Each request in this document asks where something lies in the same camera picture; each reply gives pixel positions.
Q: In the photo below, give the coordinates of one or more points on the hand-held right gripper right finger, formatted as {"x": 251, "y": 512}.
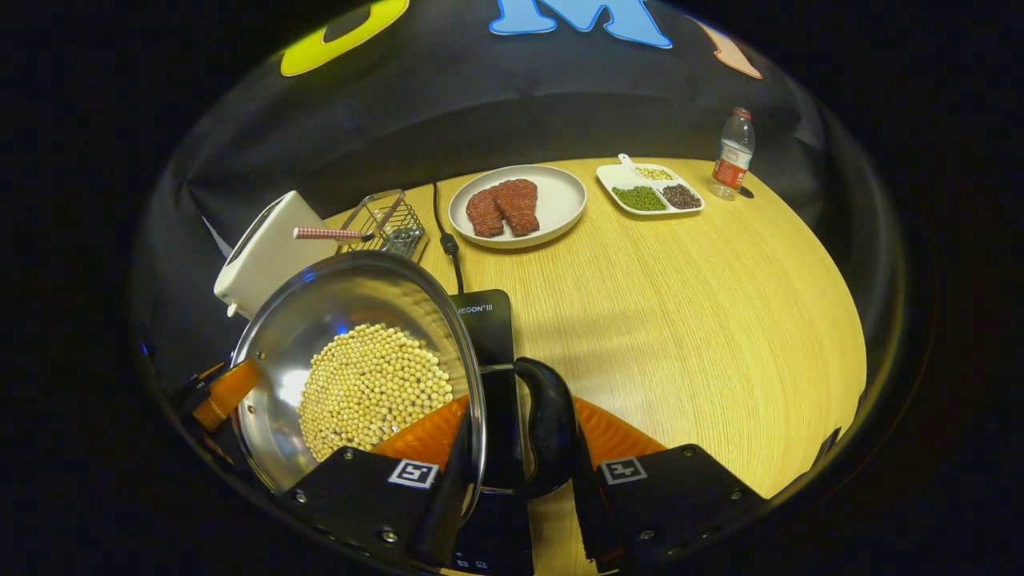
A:
{"x": 672, "y": 504}

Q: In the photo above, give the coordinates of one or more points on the black induction cooktop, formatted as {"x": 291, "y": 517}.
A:
{"x": 492, "y": 320}

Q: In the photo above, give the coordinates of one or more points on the dark red beans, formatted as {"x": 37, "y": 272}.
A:
{"x": 682, "y": 197}

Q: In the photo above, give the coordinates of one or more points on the stainless steel pot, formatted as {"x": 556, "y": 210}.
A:
{"x": 336, "y": 296}

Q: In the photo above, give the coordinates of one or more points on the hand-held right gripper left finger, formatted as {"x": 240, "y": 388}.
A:
{"x": 360, "y": 496}

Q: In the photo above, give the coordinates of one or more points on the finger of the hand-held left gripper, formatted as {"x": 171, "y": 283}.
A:
{"x": 228, "y": 392}

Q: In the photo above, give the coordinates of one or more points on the green mung beans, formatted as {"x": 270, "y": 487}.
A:
{"x": 638, "y": 198}

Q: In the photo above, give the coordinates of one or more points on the white toaster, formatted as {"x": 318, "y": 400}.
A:
{"x": 268, "y": 256}

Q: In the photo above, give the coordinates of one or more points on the white divided dish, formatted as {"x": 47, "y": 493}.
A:
{"x": 620, "y": 178}

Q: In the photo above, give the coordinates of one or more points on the white round plate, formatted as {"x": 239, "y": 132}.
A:
{"x": 560, "y": 200}

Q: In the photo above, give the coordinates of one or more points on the brown meat piece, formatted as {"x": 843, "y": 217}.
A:
{"x": 484, "y": 213}
{"x": 518, "y": 206}

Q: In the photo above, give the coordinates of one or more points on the pile of soybeans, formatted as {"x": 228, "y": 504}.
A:
{"x": 368, "y": 392}

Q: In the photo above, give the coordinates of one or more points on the clear plastic water bottle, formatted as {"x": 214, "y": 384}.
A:
{"x": 732, "y": 164}

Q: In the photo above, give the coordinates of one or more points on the pale beans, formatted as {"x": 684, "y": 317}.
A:
{"x": 654, "y": 173}

